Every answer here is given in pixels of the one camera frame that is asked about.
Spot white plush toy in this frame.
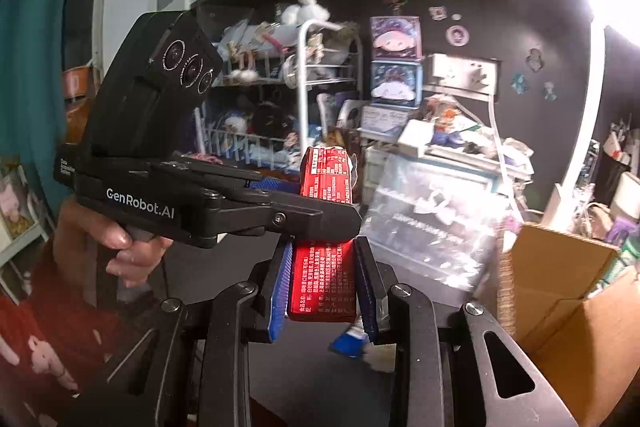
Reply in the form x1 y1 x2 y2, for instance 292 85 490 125
277 0 333 40

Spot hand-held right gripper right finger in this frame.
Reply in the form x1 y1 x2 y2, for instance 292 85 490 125
352 237 581 427

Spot pink character box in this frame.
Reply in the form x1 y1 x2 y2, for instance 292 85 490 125
369 16 422 60

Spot white desk lamp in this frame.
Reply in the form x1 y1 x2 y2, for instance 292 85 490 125
542 0 640 228

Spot white wire rack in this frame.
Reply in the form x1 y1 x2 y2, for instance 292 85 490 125
192 20 363 170

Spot brown cardboard box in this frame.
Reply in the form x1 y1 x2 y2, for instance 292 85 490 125
495 222 640 427

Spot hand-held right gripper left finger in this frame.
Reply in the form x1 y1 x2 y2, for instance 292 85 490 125
65 239 297 427

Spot orange haired figurine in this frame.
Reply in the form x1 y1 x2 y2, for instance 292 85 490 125
425 94 463 133

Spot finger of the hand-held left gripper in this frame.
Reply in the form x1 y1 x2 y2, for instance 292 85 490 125
155 153 303 197
202 187 363 242

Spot black plush toy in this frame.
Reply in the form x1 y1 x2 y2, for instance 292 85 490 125
250 102 296 140

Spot person's left hand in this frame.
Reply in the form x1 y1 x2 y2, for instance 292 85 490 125
52 200 173 288

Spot blue white packet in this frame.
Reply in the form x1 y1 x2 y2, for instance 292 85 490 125
327 324 398 374

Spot picture frame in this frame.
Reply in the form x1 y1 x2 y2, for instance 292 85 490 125
0 162 51 253

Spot teal curtain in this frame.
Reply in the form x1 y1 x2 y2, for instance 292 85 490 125
0 0 93 208

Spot person's left forearm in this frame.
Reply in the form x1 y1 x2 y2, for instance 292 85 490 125
0 252 168 427

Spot white wall power outlet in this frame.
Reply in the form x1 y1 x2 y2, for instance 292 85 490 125
425 53 501 100

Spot clear plastic organiser bag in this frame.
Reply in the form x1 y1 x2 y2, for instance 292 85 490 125
360 154 511 293

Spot blue character box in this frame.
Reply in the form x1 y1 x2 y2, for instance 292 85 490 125
370 60 423 109

